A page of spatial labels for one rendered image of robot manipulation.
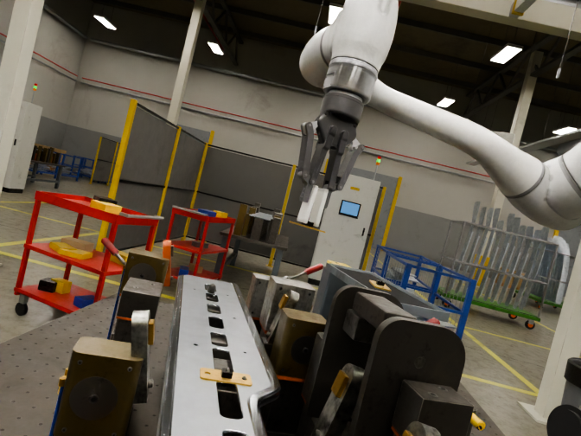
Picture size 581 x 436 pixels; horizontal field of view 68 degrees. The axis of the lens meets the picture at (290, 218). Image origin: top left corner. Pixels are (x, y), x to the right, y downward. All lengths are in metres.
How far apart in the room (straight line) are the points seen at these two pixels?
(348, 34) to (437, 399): 0.58
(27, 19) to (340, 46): 4.28
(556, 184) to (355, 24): 0.54
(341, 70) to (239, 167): 7.65
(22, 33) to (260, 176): 4.81
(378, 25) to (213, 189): 7.76
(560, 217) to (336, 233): 6.48
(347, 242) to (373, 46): 6.75
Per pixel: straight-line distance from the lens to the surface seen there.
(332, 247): 7.47
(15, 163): 11.11
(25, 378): 1.35
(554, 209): 1.08
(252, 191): 8.33
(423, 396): 0.56
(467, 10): 4.44
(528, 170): 1.03
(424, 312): 0.87
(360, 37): 0.81
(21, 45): 4.88
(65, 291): 3.74
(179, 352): 0.80
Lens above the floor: 1.30
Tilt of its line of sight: 2 degrees down
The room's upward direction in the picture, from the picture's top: 14 degrees clockwise
